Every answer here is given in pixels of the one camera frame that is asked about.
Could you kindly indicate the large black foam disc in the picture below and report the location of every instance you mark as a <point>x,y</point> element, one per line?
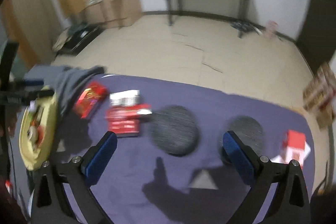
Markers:
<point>174,130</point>

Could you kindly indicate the grey cloth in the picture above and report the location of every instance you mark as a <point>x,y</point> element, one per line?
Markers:
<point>67,82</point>

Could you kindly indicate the black open suitcase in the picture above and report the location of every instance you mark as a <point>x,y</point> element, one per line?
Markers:
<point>75,38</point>

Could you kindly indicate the cardboard boxes on floor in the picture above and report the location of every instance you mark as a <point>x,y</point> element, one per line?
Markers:
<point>319,96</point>

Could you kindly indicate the dark door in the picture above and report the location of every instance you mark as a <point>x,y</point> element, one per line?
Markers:
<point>316,42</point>

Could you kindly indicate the pink package on floor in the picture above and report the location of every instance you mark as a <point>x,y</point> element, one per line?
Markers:
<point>270,30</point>

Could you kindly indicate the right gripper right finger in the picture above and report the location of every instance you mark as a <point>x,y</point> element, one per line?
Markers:
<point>290,203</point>

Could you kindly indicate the yellow oval plastic basin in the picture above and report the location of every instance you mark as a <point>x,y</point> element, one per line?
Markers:
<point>33,159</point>

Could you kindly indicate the silver and red box stack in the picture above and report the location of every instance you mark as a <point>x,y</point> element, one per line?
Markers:
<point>125,112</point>

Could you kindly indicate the red white carton box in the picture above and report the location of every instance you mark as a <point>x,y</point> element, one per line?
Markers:
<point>294,147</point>

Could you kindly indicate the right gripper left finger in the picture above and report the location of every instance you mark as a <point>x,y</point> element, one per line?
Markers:
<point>50,203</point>

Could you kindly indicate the small black foam disc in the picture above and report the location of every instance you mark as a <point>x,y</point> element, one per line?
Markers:
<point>249,131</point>

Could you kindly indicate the white fluffy plush toy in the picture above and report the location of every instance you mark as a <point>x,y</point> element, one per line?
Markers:
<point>35,130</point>

